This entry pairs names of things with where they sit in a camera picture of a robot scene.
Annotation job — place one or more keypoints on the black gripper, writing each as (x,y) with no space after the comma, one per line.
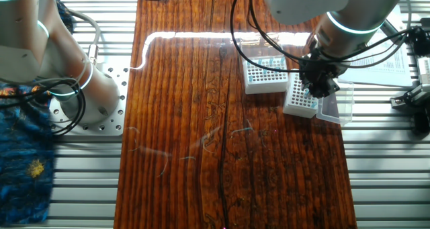
(320,69)

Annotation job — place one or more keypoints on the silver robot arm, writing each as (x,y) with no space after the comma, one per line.
(33,54)

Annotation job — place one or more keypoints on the white pipette tip holder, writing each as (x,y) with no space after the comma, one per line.
(265,88)
(297,112)

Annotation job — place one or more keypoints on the printed paper sheet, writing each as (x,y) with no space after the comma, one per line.
(386,72)

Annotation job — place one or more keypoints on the brown wooden board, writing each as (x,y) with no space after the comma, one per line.
(188,138)

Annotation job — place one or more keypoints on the blue painted cloth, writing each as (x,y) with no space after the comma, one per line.
(23,188)

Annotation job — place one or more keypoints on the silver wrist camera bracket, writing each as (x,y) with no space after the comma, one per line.
(391,29)

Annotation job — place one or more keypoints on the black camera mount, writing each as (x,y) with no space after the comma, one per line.
(413,96)

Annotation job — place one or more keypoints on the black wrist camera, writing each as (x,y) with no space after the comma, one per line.
(420,41)

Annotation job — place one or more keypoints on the silver perforated base plate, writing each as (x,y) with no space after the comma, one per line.
(116,123)

